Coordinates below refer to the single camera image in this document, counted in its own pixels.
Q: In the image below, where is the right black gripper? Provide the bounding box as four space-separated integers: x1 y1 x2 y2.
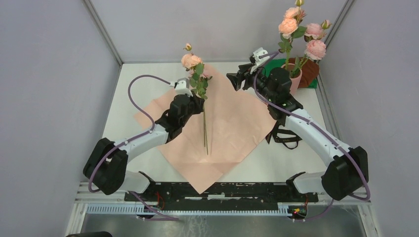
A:
226 62 276 103

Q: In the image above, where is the pink flower stem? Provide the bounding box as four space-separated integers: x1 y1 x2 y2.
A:
189 66 212 155
291 20 332 78

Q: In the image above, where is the peach flower stem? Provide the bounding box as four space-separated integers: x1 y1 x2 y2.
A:
180 43 210 156
278 0 307 69

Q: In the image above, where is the pink flower bouquet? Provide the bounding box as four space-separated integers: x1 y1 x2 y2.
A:
128 64 275 194

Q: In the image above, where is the black ribbon gold lettering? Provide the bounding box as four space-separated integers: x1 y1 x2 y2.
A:
265 124 302 150

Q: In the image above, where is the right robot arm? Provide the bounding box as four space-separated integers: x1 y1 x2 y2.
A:
226 64 371 201

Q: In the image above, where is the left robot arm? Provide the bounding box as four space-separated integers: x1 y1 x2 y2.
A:
83 94 205 201

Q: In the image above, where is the pink cylindrical vase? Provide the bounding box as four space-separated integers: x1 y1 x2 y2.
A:
287 63 302 95

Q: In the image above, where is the green cloth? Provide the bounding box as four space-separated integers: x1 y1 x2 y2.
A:
262 58 320 89

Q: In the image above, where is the brown cloth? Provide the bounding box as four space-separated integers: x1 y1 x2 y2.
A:
287 58 320 91

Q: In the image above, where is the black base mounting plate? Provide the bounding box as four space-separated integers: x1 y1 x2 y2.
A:
124 182 319 211

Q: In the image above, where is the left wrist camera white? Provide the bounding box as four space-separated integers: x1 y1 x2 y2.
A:
170 78 193 97

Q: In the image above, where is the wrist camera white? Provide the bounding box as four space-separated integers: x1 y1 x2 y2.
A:
170 78 193 97
250 47 270 74

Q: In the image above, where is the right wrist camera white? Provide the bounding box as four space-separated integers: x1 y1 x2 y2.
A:
250 47 270 74

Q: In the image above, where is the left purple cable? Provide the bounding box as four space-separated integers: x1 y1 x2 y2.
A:
87 74 181 222

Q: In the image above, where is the blue slotted cable duct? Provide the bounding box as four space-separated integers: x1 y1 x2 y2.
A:
86 203 292 217

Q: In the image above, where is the aluminium rail frame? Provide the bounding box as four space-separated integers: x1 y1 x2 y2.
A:
74 182 372 206

